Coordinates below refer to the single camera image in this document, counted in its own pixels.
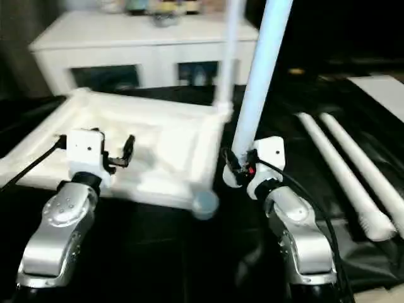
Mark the white plastic table leg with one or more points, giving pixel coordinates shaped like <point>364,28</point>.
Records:
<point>341,170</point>
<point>230,47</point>
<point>262,79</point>
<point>363,158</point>

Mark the white plastic table top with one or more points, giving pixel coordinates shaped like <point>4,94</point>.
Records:
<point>173,142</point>

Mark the white flat board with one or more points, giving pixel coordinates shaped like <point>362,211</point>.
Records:
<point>385,94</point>

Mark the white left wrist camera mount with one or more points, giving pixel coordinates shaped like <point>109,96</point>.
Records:
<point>85,151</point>

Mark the small yellow label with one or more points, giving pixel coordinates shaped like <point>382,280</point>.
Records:
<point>296,71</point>

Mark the black table mat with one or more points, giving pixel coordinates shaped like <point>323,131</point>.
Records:
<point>158,252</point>

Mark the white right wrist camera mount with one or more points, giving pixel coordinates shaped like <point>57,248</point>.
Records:
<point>271,151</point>

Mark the grey pleated curtain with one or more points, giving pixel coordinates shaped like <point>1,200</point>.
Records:
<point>19,47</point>

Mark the white sideboard cabinet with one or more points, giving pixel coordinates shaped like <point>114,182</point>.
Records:
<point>126,47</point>

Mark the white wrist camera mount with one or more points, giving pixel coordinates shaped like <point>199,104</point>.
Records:
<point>85,151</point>
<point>271,151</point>

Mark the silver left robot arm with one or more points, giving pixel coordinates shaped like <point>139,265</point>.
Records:
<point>57,227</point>

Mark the white jar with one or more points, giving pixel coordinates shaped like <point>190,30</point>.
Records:
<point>199,75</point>

